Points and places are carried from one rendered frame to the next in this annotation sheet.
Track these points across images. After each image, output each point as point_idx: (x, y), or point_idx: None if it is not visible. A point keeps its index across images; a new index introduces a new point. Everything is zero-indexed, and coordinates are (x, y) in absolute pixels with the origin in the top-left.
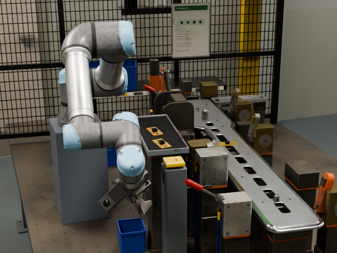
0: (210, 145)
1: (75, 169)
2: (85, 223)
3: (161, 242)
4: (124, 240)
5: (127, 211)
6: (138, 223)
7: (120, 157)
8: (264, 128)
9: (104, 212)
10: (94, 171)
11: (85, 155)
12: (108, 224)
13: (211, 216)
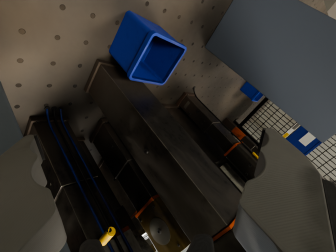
0: None
1: (307, 50)
2: (224, 8)
3: (100, 85)
4: (140, 31)
5: (194, 70)
6: (159, 75)
7: None
8: (156, 250)
9: (215, 44)
10: (276, 73)
11: (313, 81)
12: (197, 35)
13: (57, 198)
